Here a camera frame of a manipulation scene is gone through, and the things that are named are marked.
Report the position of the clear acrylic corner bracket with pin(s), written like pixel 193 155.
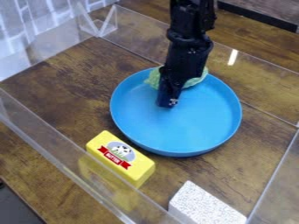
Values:
pixel 97 27

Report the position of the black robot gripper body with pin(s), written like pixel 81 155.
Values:
pixel 192 18

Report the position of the black baseboard strip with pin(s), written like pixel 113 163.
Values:
pixel 278 13

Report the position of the green bitter gourd toy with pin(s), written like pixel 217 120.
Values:
pixel 153 78

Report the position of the clear acrylic enclosure wall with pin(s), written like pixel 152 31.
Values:
pixel 54 108

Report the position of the blue round tray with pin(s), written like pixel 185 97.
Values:
pixel 190 129

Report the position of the yellow butter block toy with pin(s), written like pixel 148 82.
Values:
pixel 130 164

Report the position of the white sheer curtain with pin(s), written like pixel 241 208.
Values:
pixel 38 28

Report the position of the white speckled foam block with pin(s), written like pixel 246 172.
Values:
pixel 196 207

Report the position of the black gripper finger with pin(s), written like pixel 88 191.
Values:
pixel 169 88

